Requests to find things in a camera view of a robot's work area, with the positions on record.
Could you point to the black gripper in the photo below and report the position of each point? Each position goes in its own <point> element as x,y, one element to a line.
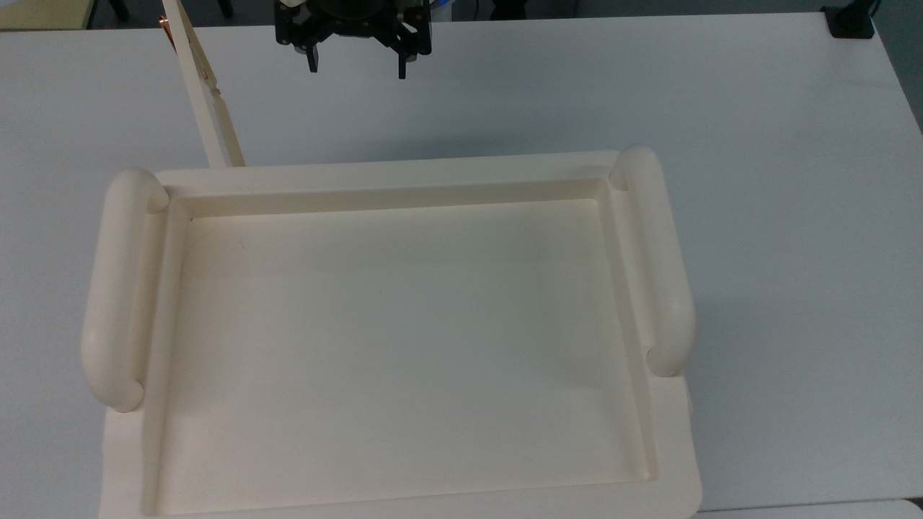
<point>353,21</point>

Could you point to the cream cabinet door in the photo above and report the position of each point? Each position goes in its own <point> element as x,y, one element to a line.
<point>205,94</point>

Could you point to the black table clamp mount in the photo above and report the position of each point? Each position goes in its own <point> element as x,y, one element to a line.
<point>851,21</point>

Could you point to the cream plastic cabinet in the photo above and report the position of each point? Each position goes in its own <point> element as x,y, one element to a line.
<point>404,331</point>

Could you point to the yellow wooden board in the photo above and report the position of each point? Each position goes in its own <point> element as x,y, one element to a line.
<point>40,13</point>

